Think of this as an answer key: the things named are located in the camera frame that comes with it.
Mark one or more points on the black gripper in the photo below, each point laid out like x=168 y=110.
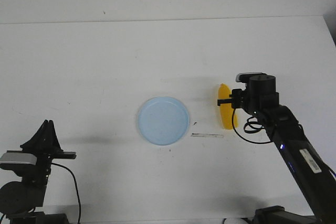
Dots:
x=260 y=93
x=39 y=143

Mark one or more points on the yellow toy corn cob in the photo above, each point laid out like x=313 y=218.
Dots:
x=228 y=119

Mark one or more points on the light blue round plate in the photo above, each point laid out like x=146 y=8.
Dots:
x=163 y=120

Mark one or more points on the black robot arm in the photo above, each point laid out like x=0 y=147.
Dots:
x=19 y=199
x=314 y=177

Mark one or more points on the strip of clear tape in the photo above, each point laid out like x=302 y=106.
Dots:
x=205 y=135

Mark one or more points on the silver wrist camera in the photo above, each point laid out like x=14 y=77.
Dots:
x=18 y=158
x=244 y=77

